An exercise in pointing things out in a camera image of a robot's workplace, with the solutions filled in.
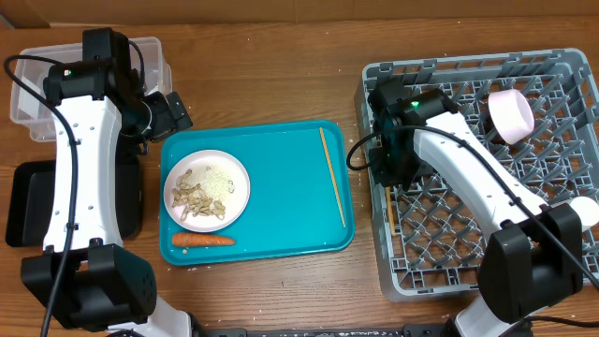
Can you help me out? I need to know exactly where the wooden chopstick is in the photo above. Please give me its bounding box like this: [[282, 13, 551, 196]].
[[385, 186, 396, 237], [319, 127, 346, 228]]

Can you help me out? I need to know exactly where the pink bowl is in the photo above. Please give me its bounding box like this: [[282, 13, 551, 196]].
[[488, 89, 534, 145]]

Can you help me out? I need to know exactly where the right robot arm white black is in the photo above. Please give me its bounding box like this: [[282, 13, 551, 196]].
[[366, 78, 598, 336]]

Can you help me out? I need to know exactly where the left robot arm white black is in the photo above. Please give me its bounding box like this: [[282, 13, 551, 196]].
[[21, 28, 203, 336]]

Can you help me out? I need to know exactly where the grey dishwasher rack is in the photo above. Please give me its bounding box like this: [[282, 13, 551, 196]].
[[355, 48, 598, 301]]

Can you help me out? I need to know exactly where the teal serving tray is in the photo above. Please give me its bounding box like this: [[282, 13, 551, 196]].
[[158, 120, 356, 267]]

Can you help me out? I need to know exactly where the orange carrot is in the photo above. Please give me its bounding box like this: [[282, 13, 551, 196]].
[[172, 233, 236, 247]]

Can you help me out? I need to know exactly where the clear plastic bin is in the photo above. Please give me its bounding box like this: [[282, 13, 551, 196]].
[[9, 37, 173, 142]]

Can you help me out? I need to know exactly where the black plastic tray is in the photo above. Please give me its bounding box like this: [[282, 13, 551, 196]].
[[6, 159, 143, 247]]

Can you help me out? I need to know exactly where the white cup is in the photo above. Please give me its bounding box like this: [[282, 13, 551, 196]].
[[568, 197, 599, 231]]

